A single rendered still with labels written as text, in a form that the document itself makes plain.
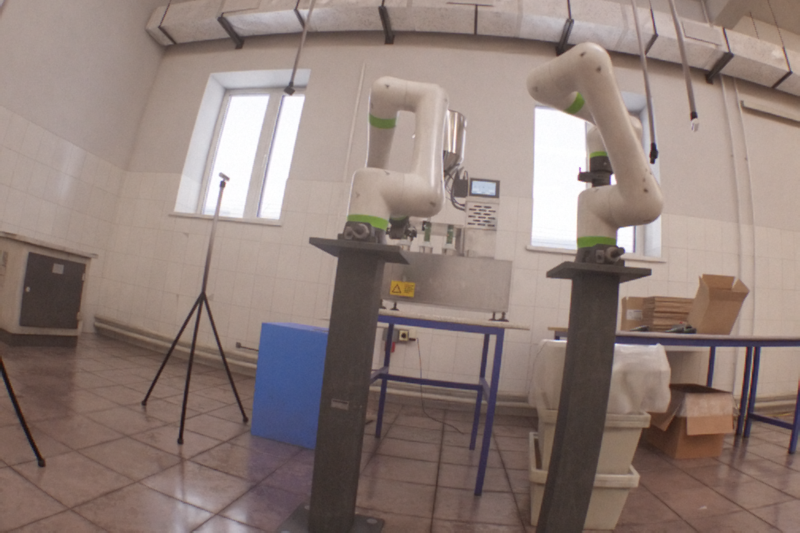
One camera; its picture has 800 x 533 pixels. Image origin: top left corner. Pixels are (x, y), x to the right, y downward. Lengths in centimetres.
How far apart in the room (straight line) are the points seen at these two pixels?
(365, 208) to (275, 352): 116
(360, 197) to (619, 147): 74
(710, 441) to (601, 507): 137
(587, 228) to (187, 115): 434
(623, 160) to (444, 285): 104
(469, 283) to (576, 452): 95
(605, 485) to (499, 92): 340
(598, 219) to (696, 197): 313
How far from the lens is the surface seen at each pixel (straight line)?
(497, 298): 193
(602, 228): 130
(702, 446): 293
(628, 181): 122
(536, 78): 129
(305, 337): 217
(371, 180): 130
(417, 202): 130
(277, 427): 229
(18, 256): 361
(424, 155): 139
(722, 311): 284
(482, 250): 217
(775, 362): 481
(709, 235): 435
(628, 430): 162
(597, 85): 119
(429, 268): 194
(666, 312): 311
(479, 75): 422
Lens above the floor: 74
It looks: 10 degrees up
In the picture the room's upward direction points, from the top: 7 degrees clockwise
